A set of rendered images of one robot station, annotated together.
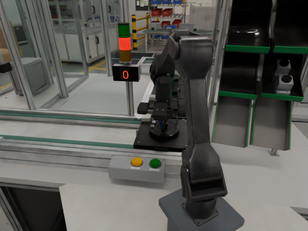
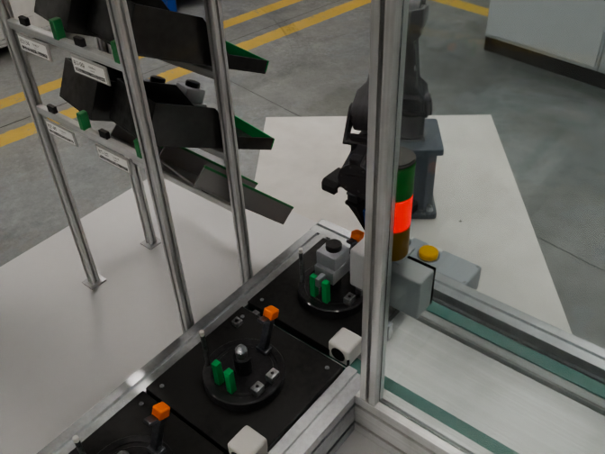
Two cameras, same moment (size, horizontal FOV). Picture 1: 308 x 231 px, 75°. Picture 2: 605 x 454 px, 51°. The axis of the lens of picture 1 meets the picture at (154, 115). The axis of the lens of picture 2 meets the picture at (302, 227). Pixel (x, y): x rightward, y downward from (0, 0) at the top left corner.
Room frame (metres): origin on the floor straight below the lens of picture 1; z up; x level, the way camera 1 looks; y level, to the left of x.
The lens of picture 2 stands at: (1.56, 0.40, 1.85)
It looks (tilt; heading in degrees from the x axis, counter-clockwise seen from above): 39 degrees down; 214
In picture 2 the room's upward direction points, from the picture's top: 3 degrees counter-clockwise
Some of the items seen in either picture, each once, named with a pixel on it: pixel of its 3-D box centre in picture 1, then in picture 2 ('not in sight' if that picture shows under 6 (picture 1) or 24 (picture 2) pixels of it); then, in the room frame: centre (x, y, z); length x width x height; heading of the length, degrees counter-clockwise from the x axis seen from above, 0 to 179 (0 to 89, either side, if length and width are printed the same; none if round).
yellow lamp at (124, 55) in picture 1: (125, 54); not in sight; (0.93, 0.13, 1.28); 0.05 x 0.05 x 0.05
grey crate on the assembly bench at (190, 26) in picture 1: (186, 26); not in sight; (6.24, -0.93, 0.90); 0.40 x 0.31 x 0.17; 74
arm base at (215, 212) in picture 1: (201, 200); not in sight; (0.31, -0.11, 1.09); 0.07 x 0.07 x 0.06; 29
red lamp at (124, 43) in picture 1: (124, 43); not in sight; (0.93, 0.13, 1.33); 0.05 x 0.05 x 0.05
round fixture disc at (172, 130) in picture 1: (163, 129); (334, 288); (0.79, -0.05, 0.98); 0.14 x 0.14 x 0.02
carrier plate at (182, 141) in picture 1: (163, 132); (334, 295); (0.79, -0.05, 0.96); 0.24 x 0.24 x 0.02; 83
